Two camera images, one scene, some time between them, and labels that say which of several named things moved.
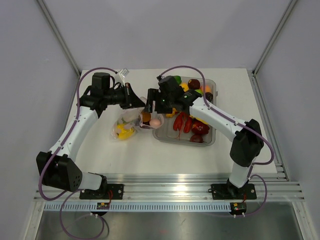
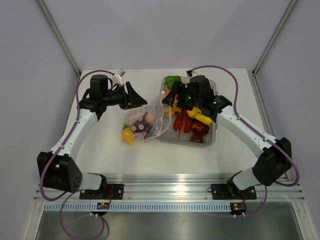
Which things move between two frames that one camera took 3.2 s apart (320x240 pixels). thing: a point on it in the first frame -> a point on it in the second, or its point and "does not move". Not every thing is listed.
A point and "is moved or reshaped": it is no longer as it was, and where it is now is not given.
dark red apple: x=196 y=138 does not move
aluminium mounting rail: x=186 y=187 does not move
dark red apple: x=199 y=127 does not move
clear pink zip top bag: x=125 y=126 is moved or reshaped
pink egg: x=154 y=122 -> x=150 y=118
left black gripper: x=131 y=100 does not move
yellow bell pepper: x=125 y=133 is moved or reshaped
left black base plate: x=108 y=191 does not move
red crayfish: x=187 y=120 does not move
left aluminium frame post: x=60 y=36 does not move
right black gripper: x=154 y=95 -> x=180 y=89
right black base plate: x=228 y=191 does not move
